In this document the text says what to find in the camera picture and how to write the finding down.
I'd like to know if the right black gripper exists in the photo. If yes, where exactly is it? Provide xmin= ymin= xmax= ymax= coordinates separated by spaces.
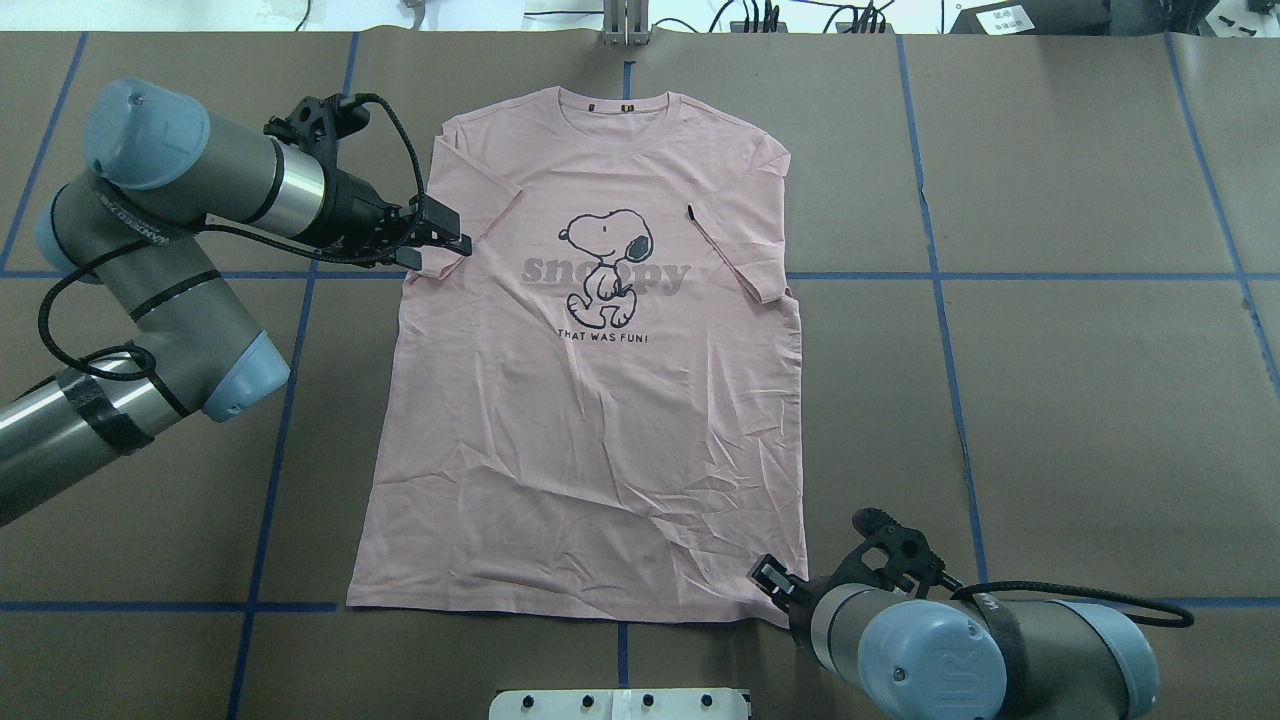
xmin=749 ymin=553 xmax=833 ymax=641

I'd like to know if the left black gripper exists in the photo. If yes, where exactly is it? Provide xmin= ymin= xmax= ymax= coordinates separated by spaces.
xmin=305 ymin=170 xmax=474 ymax=272

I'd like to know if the pink Snoopy t-shirt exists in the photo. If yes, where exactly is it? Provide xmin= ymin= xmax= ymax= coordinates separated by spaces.
xmin=346 ymin=87 xmax=808 ymax=626

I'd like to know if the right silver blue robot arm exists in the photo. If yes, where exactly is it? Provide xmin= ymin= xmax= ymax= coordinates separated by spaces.
xmin=749 ymin=555 xmax=1161 ymax=719

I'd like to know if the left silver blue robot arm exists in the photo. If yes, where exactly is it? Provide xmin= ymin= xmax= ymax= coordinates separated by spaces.
xmin=1 ymin=78 xmax=472 ymax=524

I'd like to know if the black box with label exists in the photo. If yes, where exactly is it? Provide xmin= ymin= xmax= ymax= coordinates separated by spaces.
xmin=946 ymin=1 xmax=1111 ymax=36

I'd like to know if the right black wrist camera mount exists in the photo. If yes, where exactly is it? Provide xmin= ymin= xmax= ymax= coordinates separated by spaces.
xmin=831 ymin=507 xmax=964 ymax=600

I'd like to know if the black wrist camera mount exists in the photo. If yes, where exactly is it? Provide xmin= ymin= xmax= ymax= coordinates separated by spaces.
xmin=262 ymin=94 xmax=370 ymax=165
xmin=831 ymin=507 xmax=964 ymax=600

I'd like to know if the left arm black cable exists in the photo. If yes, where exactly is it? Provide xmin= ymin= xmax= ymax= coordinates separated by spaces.
xmin=37 ymin=92 xmax=426 ymax=380

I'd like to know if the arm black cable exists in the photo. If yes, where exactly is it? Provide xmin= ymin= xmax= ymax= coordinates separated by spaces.
xmin=37 ymin=92 xmax=426 ymax=380
xmin=950 ymin=580 xmax=1196 ymax=629

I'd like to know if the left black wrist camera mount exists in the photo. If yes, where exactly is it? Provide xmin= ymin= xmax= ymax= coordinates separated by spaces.
xmin=262 ymin=94 xmax=370 ymax=165

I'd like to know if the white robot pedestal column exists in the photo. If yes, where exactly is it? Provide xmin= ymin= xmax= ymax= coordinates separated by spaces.
xmin=488 ymin=687 xmax=755 ymax=719

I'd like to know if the aluminium frame post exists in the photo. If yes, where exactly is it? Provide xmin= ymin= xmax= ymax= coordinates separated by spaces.
xmin=602 ymin=0 xmax=652 ymax=47

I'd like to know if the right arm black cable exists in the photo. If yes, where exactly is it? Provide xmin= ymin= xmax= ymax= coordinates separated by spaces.
xmin=950 ymin=580 xmax=1196 ymax=629

